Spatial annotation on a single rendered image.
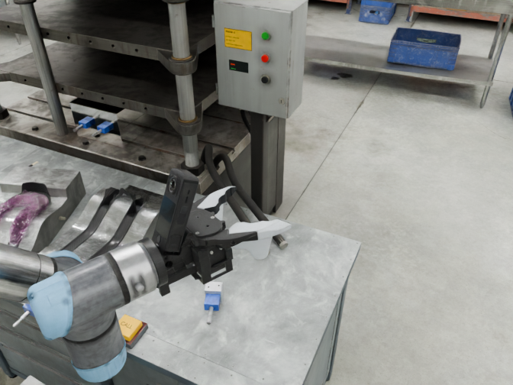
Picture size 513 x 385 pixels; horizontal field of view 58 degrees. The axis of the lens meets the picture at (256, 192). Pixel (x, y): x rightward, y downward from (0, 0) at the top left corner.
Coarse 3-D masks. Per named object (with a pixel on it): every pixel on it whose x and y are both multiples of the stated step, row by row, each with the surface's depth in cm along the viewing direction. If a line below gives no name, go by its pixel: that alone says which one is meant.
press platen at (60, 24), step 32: (64, 0) 229; (96, 0) 229; (128, 0) 229; (160, 0) 229; (192, 0) 229; (64, 32) 192; (96, 32) 190; (128, 32) 190; (160, 32) 190; (192, 32) 190; (192, 64) 167
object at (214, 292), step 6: (210, 282) 139; (216, 282) 139; (210, 288) 137; (216, 288) 137; (222, 288) 140; (210, 294) 137; (216, 294) 137; (222, 294) 140; (210, 300) 135; (216, 300) 135; (204, 306) 135; (210, 306) 135; (216, 306) 135; (210, 312) 133; (210, 318) 132
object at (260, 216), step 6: (246, 192) 172; (246, 198) 170; (246, 204) 170; (252, 204) 168; (252, 210) 167; (258, 210) 166; (258, 216) 165; (264, 216) 165; (276, 240) 158; (282, 240) 158; (282, 246) 157
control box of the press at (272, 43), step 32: (224, 0) 162; (256, 0) 162; (288, 0) 162; (224, 32) 166; (256, 32) 161; (288, 32) 156; (224, 64) 174; (256, 64) 168; (288, 64) 163; (224, 96) 182; (256, 96) 176; (288, 96) 171; (256, 128) 190; (256, 160) 200; (256, 192) 210
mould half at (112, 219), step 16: (96, 192) 162; (144, 192) 174; (96, 208) 157; (112, 208) 156; (128, 208) 155; (144, 208) 155; (80, 224) 156; (112, 224) 153; (144, 224) 151; (64, 240) 150; (96, 240) 150; (128, 240) 149; (80, 256) 144
